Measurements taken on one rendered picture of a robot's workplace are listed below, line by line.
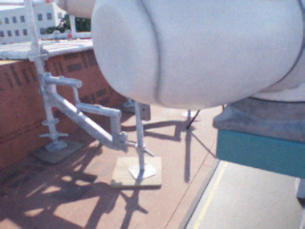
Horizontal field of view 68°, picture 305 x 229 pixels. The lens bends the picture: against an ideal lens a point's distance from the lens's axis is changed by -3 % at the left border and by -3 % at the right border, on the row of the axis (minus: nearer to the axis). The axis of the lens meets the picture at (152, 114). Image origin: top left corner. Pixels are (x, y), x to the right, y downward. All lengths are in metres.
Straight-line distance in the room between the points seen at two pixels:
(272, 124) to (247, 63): 0.20
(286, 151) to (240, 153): 0.07
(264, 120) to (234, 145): 0.06
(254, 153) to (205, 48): 0.26
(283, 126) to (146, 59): 0.28
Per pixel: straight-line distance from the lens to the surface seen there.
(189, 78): 0.19
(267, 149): 0.41
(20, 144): 1.95
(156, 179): 1.45
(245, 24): 0.21
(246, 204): 0.88
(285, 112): 0.41
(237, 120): 0.41
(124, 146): 1.48
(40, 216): 1.41
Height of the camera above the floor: 0.89
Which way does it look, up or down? 21 degrees down
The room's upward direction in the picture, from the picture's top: 2 degrees counter-clockwise
